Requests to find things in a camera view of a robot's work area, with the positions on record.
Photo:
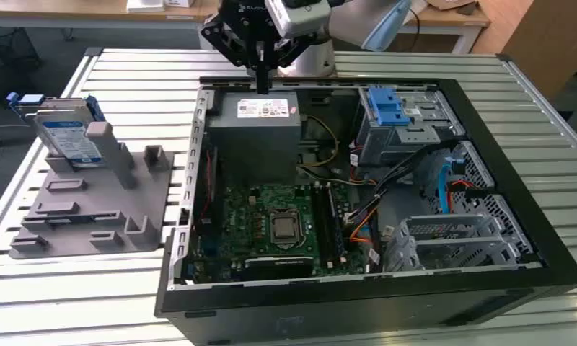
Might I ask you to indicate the green motherboard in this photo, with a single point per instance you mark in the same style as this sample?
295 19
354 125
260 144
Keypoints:
243 202

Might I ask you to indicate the metal optical drive cage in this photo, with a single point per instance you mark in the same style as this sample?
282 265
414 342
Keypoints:
414 140

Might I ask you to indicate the brown cardboard piece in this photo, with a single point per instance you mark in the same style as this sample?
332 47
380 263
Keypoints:
447 4

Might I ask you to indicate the black RAM slot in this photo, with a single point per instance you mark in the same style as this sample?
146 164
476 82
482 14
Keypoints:
323 223

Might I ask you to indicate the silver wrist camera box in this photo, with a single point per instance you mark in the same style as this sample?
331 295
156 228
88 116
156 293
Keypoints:
303 18

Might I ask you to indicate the RAM stick in motherboard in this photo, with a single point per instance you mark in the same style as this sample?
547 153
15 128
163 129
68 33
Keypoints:
338 227

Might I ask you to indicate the grey parts rack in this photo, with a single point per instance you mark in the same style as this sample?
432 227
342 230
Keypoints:
106 202

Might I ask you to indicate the plain white box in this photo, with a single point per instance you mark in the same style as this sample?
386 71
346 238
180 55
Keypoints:
147 5

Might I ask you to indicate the wooden desk white frame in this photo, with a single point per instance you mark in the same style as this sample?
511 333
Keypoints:
187 12

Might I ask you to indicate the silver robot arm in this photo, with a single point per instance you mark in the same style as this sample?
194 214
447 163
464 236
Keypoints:
308 61

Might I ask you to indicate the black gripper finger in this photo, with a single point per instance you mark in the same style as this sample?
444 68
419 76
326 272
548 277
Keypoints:
211 32
268 72

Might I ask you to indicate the grey power supply unit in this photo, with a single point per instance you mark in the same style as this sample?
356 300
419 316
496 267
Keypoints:
255 151

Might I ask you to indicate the white box with label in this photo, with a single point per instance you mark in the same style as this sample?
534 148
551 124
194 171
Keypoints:
179 3

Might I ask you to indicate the RAM stick on rack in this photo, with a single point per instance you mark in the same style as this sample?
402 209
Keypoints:
72 220

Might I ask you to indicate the black PC case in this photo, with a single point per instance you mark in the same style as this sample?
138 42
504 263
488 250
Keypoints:
318 310

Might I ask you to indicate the silver CPU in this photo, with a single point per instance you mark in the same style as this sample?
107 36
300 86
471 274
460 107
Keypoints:
286 229

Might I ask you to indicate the black graphics card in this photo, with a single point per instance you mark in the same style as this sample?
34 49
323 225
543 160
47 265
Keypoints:
279 266

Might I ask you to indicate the hard disk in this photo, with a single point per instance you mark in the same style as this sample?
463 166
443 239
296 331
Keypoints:
70 140

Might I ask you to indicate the wooden cabinet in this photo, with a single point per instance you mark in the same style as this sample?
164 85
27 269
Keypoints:
548 36

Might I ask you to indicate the blue plastic drive latch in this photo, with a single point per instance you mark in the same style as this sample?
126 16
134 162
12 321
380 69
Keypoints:
384 108

